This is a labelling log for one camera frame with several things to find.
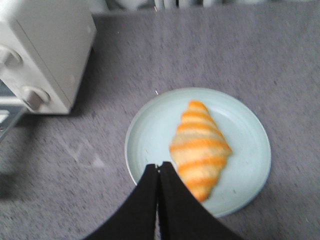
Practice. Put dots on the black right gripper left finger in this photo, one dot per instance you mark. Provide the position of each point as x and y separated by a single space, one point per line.
136 217

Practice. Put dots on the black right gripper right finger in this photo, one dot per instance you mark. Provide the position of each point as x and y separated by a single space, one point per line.
181 216

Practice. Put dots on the striped croissant bread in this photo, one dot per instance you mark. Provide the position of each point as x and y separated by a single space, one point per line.
199 150

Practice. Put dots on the lower oven timer knob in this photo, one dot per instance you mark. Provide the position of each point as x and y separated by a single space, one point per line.
34 97

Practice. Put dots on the white Toshiba toaster oven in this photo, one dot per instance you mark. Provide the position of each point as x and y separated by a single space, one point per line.
54 40

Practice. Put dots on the upper oven control knob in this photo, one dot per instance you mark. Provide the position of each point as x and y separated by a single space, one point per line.
9 59

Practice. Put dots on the light green plate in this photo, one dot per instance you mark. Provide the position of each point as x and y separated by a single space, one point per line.
247 169

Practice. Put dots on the pale curtain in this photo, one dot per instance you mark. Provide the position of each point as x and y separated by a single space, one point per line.
135 5

